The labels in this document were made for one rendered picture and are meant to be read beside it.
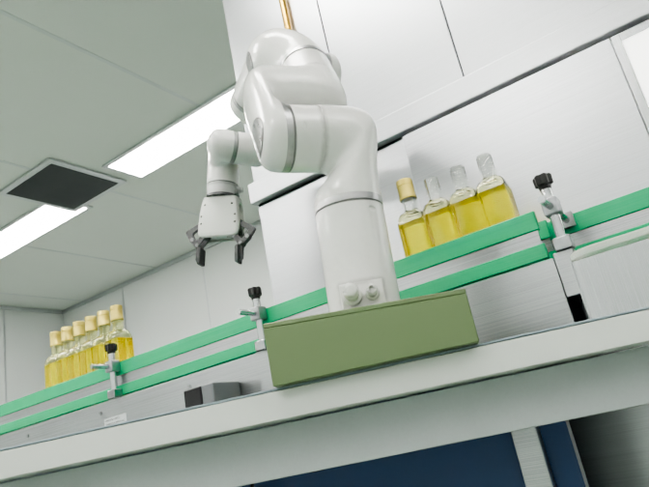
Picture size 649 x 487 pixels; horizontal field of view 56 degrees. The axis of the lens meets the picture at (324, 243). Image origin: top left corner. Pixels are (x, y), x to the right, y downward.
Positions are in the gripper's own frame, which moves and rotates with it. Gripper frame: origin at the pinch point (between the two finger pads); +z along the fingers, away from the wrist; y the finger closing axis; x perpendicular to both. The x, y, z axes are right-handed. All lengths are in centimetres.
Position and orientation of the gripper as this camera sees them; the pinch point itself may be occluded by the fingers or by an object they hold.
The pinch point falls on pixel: (219, 260)
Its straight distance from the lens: 143.5
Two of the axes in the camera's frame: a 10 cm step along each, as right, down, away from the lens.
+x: -2.2, -2.7, -9.4
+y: -9.8, 0.7, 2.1
